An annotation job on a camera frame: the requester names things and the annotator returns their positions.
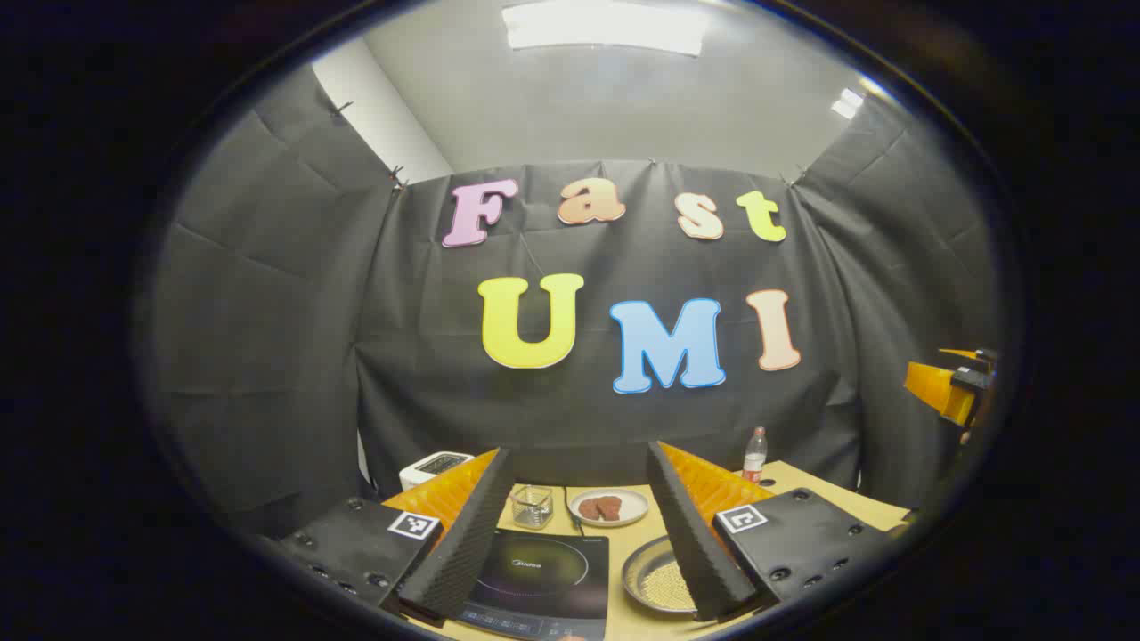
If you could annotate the white round plate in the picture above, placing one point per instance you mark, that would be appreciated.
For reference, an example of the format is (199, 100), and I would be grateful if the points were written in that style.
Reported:
(632, 507)

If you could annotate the black induction cooktop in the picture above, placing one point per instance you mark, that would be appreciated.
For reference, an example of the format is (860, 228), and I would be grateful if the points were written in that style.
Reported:
(543, 579)

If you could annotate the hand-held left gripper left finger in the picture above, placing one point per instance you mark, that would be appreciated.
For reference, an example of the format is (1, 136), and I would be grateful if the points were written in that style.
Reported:
(472, 543)

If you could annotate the stainless steel pot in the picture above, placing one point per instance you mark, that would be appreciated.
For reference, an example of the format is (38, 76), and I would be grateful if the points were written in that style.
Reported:
(643, 570)

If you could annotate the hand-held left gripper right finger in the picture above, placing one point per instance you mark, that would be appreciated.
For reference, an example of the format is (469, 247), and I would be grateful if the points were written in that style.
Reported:
(695, 552)

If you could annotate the small ceiling light panel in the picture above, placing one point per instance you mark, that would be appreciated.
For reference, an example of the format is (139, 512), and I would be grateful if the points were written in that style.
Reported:
(847, 103)

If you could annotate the large ceiling light panel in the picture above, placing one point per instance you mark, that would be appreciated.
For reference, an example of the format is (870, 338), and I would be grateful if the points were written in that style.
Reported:
(606, 27)

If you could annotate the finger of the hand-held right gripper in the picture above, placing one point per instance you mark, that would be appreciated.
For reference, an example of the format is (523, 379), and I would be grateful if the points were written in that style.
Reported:
(935, 383)

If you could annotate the clear plastic water bottle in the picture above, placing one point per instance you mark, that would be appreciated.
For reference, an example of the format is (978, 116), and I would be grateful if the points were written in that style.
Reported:
(754, 458)

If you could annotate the black backdrop cloth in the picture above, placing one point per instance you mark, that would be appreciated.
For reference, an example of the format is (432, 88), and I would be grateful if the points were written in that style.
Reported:
(427, 356)

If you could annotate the pile of soybeans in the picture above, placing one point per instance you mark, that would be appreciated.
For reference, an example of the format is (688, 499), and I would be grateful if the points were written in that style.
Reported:
(672, 588)

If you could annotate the raw red meat slice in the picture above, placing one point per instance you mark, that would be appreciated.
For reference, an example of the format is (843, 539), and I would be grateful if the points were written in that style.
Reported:
(611, 507)
(589, 509)

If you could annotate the white toaster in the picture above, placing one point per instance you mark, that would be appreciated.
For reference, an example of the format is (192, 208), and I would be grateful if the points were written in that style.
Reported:
(427, 469)

